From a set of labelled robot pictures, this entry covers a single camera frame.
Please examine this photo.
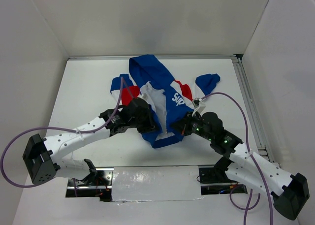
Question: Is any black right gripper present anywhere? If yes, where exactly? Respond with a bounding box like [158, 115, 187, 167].
[170, 110, 214, 141]

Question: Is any blue white red jacket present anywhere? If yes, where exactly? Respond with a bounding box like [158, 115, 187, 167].
[110, 54, 221, 149]

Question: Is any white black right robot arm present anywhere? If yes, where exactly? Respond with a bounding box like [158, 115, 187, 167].
[171, 112, 310, 220]

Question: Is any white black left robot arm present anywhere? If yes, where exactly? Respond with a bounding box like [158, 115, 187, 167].
[23, 98, 159, 185]

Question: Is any white taped cover panel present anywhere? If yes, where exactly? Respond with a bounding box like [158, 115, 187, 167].
[111, 165, 202, 202]

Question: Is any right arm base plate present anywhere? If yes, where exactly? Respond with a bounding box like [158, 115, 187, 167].
[196, 166, 247, 195]

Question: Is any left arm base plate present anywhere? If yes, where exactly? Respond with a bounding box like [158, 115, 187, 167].
[65, 167, 114, 202]

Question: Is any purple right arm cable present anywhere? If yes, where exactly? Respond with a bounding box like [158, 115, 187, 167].
[196, 92, 275, 225]

